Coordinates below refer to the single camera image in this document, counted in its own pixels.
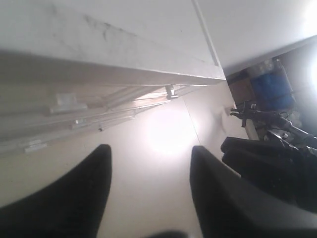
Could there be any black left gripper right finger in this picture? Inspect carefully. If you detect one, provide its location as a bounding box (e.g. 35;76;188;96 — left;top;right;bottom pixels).
190;146;317;238

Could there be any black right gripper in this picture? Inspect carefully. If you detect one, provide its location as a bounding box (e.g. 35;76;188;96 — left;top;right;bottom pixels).
220;137;317;211

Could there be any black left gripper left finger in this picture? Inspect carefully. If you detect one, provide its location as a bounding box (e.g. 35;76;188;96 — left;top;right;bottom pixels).
0;144;112;238

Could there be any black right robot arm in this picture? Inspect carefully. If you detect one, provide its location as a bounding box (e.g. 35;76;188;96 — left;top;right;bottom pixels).
221;101;317;213

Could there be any white plastic drawer cabinet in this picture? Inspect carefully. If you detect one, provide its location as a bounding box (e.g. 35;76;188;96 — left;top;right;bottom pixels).
0;0;227;157

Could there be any blue background barrel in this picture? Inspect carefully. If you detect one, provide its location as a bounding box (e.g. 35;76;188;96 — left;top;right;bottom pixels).
250;69;295;111

